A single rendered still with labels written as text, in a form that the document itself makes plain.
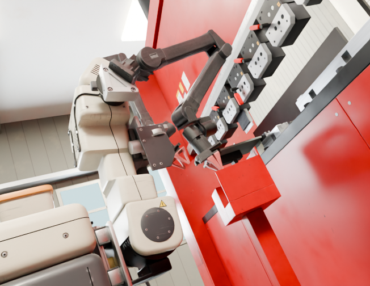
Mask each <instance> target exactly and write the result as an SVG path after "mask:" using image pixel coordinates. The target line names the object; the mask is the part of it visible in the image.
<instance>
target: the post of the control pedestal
mask: <svg viewBox="0 0 370 286"><path fill-rule="evenodd" d="M243 221H244V223H245V225H246V227H247V229H248V231H249V233H250V235H251V237H252V239H253V241H254V243H255V246H256V248H257V250H258V252H259V254H260V257H261V258H262V261H263V263H264V265H265V266H266V269H267V271H268V273H269V275H270V277H271V279H272V282H273V284H274V286H301V284H300V282H299V280H298V278H297V276H296V274H295V272H294V270H293V268H292V266H291V264H290V263H289V261H288V259H287V257H286V255H285V253H284V251H283V249H282V247H281V245H280V243H279V241H278V239H277V237H276V235H275V233H274V231H273V229H272V227H271V225H270V223H269V221H268V219H267V217H266V215H265V213H264V211H263V209H262V208H259V209H256V210H254V211H252V212H250V213H247V214H245V215H244V216H243Z"/></svg>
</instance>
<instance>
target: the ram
mask: <svg viewBox="0 0 370 286"><path fill-rule="evenodd" d="M251 1H252V0H164V1H163V8H162V15H161V21H160V26H159V33H158V40H157V47H156V49H157V48H161V49H162V48H165V47H169V46H171V45H175V44H178V43H181V42H184V41H187V40H190V39H193V38H196V37H199V36H201V35H203V34H205V33H207V32H208V30H214V31H215V33H217V34H218V35H219V37H220V38H222V39H223V41H224V42H226V43H229V44H230V45H231V46H232V44H233V42H234V39H235V38H236V35H237V33H238V30H239V28H240V26H241V24H242V22H243V19H244V17H245V15H246V13H247V10H248V8H249V6H250V3H251ZM263 2H264V0H258V2H257V4H256V6H255V9H254V11H253V13H252V15H251V17H250V19H249V21H248V24H247V26H246V28H245V30H244V32H243V34H242V36H241V39H240V41H239V43H238V45H237V47H236V49H235V51H234V54H233V56H232V58H231V60H230V63H229V65H228V67H227V69H226V71H225V73H224V76H223V78H222V80H221V82H220V84H219V86H218V88H217V91H216V93H215V95H214V97H213V99H212V101H211V104H210V106H209V108H208V110H207V113H206V114H205V116H209V114H210V112H211V110H212V109H211V107H213V106H214V105H217V104H218V103H217V101H216V100H217V98H218V96H219V94H220V92H221V89H222V87H223V85H225V84H228V83H229V82H228V80H227V77H228V75H229V73H230V71H231V69H232V67H233V65H234V59H236V58H243V57H242V55H241V54H240V50H241V48H242V46H243V44H244V42H245V40H246V38H247V36H248V34H249V32H250V30H249V27H250V26H254V25H257V24H259V22H258V21H257V19H256V17H257V15H258V13H259V10H260V8H261V7H262V4H263ZM208 59H209V57H208V56H207V54H206V53H205V52H201V53H198V54H195V55H193V56H190V57H187V58H184V59H182V60H179V61H177V62H174V63H172V64H169V65H166V66H164V67H163V68H161V69H159V70H156V71H154V72H153V73H154V76H155V78H156V81H157V83H158V85H159V88H160V89H161V92H162V94H163V97H164V99H165V101H166V103H167V105H168V107H169V110H170V112H171V114H172V113H173V112H174V110H175V109H176V108H177V106H179V104H180V103H179V101H178V99H177V97H176V94H177V92H178V90H179V92H180V94H181V96H182V99H183V98H184V92H185V93H186V94H187V93H188V92H187V90H186V87H185V85H184V83H183V81H182V79H181V78H182V74H183V71H184V73H185V75H186V77H187V79H188V81H189V83H190V87H189V89H188V91H189V90H190V88H191V87H192V85H193V84H194V82H195V80H196V79H197V77H198V76H199V74H200V72H201V71H202V69H203V67H204V66H205V64H206V62H207V60H208ZM221 69H222V67H221ZM221 69H220V70H219V72H218V73H217V75H216V77H215V79H214V80H213V82H212V84H211V86H210V87H209V89H208V91H207V93H206V94H205V96H204V98H203V100H202V101H201V103H200V107H199V108H198V112H197V114H196V117H197V118H199V117H201V114H202V112H203V110H204V107H205V105H206V103H207V101H208V99H209V96H210V94H211V92H212V90H213V87H214V85H215V83H216V81H217V78H218V76H219V73H220V71H221ZM180 82H181V84H182V86H183V89H184V92H183V93H182V91H181V89H180V87H179V84H180Z"/></svg>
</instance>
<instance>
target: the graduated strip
mask: <svg viewBox="0 0 370 286"><path fill-rule="evenodd" d="M257 2H258V0H252V1H251V3H250V6H249V8H248V10H247V13H246V15H245V17H244V19H243V22H242V24H241V26H240V28H239V30H238V33H237V35H236V38H235V39H234V42H233V44H232V48H233V50H232V53H231V55H230V56H229V57H228V58H227V59H226V62H225V63H224V65H223V67H222V69H221V71H220V73H219V76H218V78H217V81H216V83H215V85H214V87H213V90H212V92H211V94H210V96H209V99H208V101H207V103H206V105H205V107H204V110H203V112H202V114H201V117H204V116H205V114H206V113H207V110H208V108H209V106H210V104H211V101H212V99H213V97H214V95H215V93H216V91H217V88H218V86H219V84H220V82H221V80H222V78H223V76H224V73H225V71H226V69H227V67H228V65H229V63H230V60H231V58H232V56H233V54H234V51H235V49H236V47H237V45H238V43H239V41H240V39H241V36H242V34H243V32H244V30H245V28H246V26H247V24H248V21H249V19H250V17H251V15H252V13H253V11H254V9H255V6H256V4H257ZM190 147H191V145H190V144H188V146H187V150H188V151H189V149H190Z"/></svg>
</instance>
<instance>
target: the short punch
mask: <svg viewBox="0 0 370 286"><path fill-rule="evenodd" d="M237 120H238V122H239V124H240V126H241V128H242V130H243V131H245V132H246V134H247V133H248V131H249V130H250V129H251V127H252V126H253V122H252V121H253V119H252V117H251V116H250V114H249V112H248V110H247V108H245V109H243V110H242V112H241V113H240V115H239V117H238V118H237Z"/></svg>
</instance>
